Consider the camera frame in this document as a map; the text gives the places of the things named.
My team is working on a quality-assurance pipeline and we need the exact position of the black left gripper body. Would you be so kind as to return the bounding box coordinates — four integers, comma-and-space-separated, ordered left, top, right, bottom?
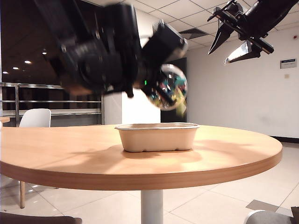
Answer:
140, 20, 189, 75

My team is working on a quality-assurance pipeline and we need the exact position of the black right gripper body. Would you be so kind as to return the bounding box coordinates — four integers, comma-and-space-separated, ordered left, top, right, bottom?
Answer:
207, 8, 275, 57

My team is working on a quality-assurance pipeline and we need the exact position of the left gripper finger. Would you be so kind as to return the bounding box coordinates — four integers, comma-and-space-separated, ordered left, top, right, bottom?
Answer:
151, 77, 175, 106

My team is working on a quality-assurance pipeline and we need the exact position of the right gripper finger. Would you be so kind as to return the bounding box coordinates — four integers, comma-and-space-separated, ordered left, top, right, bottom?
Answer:
224, 40, 262, 65
208, 20, 234, 56

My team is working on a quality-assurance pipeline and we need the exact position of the clear plastic jar with label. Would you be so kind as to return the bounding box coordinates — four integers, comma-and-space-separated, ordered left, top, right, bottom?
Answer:
149, 63, 189, 112

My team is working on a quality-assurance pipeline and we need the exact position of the beige rectangular paper tray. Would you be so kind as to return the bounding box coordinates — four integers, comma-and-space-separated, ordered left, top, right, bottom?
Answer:
115, 123, 200, 153

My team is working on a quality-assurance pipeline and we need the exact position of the dark door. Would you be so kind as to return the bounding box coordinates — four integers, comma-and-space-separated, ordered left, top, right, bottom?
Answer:
160, 57, 187, 123

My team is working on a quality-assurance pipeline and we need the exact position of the ceiling air vent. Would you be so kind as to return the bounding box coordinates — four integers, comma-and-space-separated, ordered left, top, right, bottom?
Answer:
179, 28, 207, 40

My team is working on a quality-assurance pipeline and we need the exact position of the white plastic chair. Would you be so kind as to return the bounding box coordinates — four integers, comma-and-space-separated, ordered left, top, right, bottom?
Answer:
18, 108, 51, 209

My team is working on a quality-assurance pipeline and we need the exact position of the metal railing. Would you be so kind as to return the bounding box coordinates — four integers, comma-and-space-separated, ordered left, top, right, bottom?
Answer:
0, 82, 105, 128

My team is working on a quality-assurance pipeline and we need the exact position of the dark brown seat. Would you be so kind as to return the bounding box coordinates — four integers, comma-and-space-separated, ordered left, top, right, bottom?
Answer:
0, 211, 82, 224

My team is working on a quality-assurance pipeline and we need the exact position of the wall sign plate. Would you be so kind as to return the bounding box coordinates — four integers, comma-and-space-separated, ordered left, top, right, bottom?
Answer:
279, 58, 296, 70

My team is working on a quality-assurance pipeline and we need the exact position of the white table pedestal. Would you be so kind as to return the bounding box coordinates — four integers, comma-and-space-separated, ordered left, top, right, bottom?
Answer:
140, 190, 164, 224

